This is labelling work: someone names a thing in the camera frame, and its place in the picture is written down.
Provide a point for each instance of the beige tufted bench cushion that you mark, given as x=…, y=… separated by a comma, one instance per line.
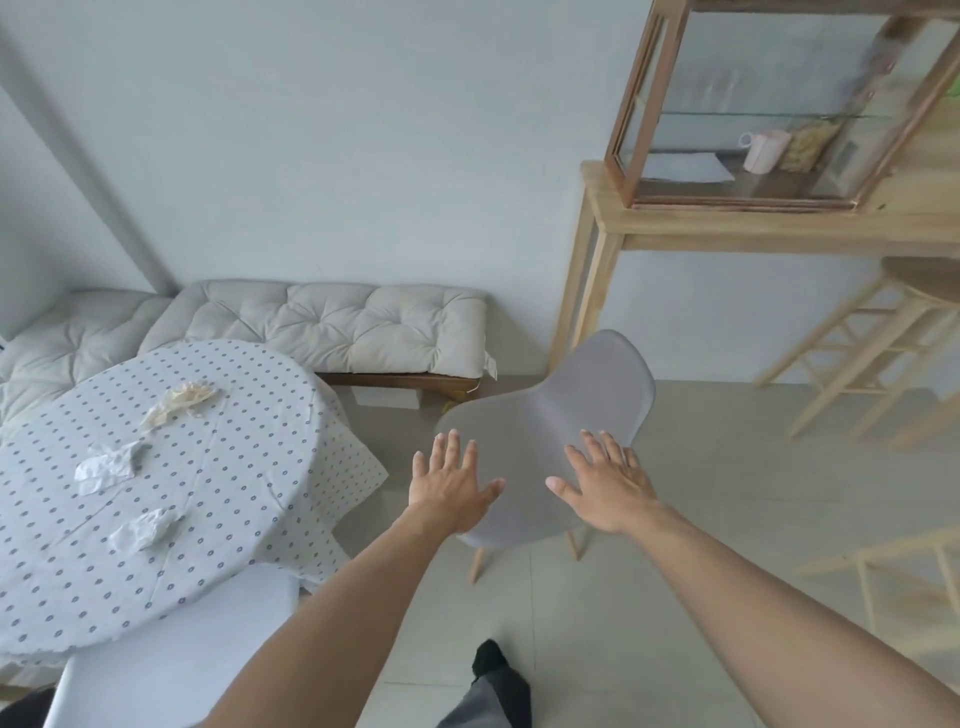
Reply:
x=60, y=341
x=330, y=326

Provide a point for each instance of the person's right little finger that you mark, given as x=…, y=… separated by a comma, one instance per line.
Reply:
x=631, y=463

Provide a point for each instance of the white paper sheet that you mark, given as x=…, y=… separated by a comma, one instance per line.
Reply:
x=686, y=167

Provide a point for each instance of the person's right forearm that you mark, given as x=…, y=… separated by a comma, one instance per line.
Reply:
x=757, y=607

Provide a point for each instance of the person's right thumb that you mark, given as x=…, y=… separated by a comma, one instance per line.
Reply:
x=562, y=488

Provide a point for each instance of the clear bag of snacks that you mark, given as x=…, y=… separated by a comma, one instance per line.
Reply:
x=808, y=146

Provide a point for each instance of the grey plastic chair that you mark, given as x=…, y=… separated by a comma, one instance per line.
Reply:
x=570, y=397

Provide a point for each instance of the grey trouser leg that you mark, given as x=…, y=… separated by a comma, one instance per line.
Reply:
x=491, y=701

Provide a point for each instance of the light wooden console table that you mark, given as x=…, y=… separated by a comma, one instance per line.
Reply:
x=750, y=221

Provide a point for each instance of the pink mug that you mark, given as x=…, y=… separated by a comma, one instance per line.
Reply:
x=769, y=150

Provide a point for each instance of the person's left thumb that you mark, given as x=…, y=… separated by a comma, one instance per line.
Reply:
x=491, y=491

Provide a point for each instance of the white dotted tablecloth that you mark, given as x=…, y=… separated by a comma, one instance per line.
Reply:
x=240, y=480

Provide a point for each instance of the person's left forearm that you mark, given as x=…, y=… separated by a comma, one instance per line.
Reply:
x=337, y=622

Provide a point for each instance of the person's left hand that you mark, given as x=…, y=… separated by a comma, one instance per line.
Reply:
x=448, y=496

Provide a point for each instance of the person's right middle finger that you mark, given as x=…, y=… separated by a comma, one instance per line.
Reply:
x=596, y=448

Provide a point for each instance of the crumpled beige tissue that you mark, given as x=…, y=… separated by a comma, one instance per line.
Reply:
x=180, y=401

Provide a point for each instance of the person's left little finger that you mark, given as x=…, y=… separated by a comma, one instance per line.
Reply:
x=419, y=463

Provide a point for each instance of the crumpled white tissue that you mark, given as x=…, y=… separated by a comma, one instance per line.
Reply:
x=142, y=529
x=109, y=465

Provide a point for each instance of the wooden glass display cabinet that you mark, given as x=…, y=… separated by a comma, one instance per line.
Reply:
x=780, y=75

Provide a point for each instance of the black sock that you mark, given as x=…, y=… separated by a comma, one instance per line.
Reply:
x=489, y=658

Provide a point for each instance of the white plastic chair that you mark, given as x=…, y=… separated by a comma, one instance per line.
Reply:
x=180, y=660

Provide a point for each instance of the person's left middle finger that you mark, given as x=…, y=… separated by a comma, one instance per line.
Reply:
x=452, y=450

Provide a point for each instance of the dark wooden bench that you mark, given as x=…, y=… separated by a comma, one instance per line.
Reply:
x=405, y=384

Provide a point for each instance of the light wooden bar stool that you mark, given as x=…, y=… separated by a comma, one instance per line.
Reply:
x=900, y=570
x=885, y=337

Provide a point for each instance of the person's right hand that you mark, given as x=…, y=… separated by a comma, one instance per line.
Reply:
x=611, y=491

